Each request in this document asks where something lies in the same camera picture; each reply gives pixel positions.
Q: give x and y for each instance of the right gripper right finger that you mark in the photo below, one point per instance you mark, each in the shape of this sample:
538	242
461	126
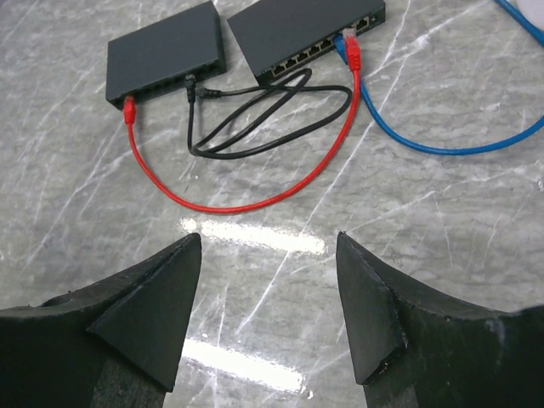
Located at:
414	346

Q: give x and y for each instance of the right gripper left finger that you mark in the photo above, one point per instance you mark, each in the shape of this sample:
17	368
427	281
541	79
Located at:
114	343

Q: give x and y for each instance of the black box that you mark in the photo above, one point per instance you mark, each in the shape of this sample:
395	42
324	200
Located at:
157	58

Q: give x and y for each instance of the black network switch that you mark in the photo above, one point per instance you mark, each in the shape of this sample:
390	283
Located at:
276	37

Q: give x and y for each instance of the white plastic basin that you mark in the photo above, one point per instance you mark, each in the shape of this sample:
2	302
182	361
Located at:
533	11

